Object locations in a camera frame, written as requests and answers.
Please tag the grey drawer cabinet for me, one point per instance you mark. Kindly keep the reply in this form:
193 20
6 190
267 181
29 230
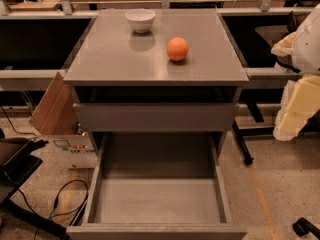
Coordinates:
117 66

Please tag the grey top drawer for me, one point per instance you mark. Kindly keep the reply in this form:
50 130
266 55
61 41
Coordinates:
156 117

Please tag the white ceramic bowl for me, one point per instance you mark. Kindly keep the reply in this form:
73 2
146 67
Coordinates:
140 20

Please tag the black object bottom right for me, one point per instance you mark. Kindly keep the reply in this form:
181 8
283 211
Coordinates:
302 227

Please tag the orange fruit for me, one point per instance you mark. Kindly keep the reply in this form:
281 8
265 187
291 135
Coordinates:
177 49

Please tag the brown cardboard box flap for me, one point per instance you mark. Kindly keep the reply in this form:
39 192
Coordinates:
54 115

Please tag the black table leg frame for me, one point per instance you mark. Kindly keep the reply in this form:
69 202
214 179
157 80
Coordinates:
313 125

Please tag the white printed cardboard box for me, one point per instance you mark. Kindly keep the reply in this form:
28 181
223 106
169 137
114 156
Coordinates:
75 151

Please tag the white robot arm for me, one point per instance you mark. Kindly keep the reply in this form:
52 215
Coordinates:
303 45

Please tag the grey drawer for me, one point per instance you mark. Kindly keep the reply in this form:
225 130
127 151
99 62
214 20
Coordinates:
157 187
156 117

